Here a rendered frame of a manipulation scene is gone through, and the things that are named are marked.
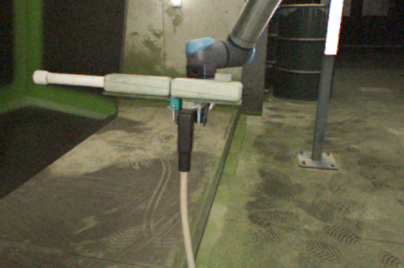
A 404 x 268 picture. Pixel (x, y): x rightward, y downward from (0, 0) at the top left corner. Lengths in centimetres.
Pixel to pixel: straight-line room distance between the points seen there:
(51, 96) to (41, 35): 21
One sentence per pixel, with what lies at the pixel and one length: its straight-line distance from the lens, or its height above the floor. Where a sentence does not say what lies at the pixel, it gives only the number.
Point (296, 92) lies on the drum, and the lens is 315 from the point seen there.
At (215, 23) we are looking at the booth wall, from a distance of 261.
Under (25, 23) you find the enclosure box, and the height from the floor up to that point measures 77.
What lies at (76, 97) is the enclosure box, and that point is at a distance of 120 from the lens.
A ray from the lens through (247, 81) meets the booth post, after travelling 263.
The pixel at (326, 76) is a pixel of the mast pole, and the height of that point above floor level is 50.
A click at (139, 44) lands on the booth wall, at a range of 280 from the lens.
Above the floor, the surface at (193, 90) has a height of 65.
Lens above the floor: 80
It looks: 17 degrees down
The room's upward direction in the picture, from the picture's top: straight up
